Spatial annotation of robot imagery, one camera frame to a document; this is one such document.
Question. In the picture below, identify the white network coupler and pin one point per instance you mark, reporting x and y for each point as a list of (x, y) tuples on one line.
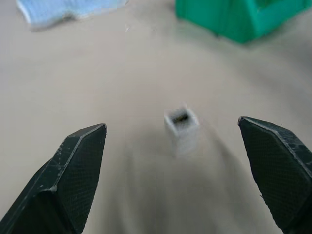
[(183, 128)]

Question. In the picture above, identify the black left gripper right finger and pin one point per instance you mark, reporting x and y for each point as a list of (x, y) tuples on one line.
[(280, 170)]

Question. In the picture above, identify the light blue cloth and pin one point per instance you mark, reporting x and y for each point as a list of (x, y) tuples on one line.
[(54, 11)]

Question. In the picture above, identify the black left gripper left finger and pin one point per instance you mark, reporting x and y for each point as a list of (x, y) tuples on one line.
[(61, 180)]

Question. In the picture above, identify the green plastic bin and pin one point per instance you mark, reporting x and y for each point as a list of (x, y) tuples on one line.
[(240, 17)]

